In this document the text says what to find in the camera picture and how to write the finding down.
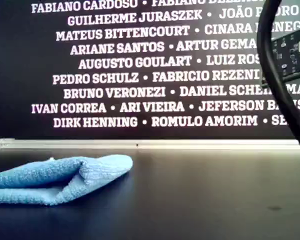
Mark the aluminium rail strip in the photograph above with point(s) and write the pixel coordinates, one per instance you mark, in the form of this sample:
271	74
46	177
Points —
165	144

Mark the black banner with white names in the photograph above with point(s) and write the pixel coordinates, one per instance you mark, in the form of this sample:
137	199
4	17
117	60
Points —
140	130

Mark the light blue microfibre cloth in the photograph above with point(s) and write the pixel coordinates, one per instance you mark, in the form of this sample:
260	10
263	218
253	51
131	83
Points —
52	175

